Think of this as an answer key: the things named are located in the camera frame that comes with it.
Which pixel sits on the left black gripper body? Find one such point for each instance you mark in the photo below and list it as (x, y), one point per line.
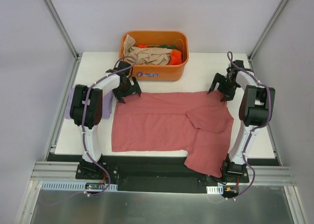
(126, 91)

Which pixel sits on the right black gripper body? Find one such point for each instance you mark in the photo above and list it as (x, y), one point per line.
(223, 87)

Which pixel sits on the left aluminium frame post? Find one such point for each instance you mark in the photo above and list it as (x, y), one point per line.
(61, 28)

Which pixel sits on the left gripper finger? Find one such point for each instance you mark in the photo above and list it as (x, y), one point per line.
(119, 96)
(135, 87)

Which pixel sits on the pink t shirt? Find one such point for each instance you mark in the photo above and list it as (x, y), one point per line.
(197, 122)

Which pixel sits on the right white cable duct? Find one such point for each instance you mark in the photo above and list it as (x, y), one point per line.
(215, 190)

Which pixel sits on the beige t shirt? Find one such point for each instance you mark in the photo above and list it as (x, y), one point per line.
(128, 50)

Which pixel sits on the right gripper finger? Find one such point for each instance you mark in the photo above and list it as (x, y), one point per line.
(228, 93)
(218, 78)

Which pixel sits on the orange t shirt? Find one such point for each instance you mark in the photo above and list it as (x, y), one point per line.
(176, 57)

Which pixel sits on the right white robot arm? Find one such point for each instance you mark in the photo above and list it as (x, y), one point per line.
(255, 112)

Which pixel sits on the white cable duct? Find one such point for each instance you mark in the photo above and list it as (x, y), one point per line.
(215, 190)
(77, 186)

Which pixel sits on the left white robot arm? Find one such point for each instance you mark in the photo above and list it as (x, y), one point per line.
(86, 110)

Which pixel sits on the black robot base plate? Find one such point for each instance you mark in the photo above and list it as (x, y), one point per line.
(148, 174)

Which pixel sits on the green t shirt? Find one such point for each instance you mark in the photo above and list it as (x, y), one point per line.
(172, 47)

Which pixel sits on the aluminium frame post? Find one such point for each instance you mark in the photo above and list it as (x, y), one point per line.
(61, 28)
(276, 14)

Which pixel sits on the aluminium front frame rail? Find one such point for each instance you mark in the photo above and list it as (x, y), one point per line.
(264, 175)

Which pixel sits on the right aluminium frame post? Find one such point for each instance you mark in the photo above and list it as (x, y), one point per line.
(276, 14)

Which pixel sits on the folded purple t shirt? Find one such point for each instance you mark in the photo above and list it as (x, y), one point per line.
(107, 104)

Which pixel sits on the left white cable duct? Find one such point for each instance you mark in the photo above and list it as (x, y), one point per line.
(77, 186)

